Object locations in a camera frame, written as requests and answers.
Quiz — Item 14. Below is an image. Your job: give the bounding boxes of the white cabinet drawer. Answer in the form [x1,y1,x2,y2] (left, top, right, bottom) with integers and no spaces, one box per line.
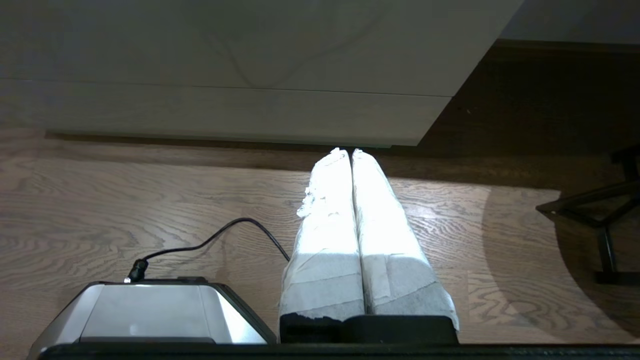
[0,0,525,98]

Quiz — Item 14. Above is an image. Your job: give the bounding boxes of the silver black robot base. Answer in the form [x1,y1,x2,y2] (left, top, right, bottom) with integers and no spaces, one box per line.
[27,276,277,347]

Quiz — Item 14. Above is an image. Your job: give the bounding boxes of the black power cable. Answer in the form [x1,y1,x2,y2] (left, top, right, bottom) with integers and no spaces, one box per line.
[125,217,292,284]

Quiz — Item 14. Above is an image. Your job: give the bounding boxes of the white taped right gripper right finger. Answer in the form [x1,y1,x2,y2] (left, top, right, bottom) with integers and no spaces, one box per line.
[351,148,460,331]

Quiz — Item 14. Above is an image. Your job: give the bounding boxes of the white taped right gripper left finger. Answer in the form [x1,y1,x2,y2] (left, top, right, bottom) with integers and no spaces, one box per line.
[278,148,366,321]

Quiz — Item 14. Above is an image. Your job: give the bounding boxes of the black metal stand legs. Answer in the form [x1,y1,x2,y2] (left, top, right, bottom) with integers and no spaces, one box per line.
[535,145,640,286]

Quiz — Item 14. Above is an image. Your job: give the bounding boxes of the glossy white drawer cabinet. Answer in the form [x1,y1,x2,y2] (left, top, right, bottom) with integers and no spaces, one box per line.
[0,79,455,148]

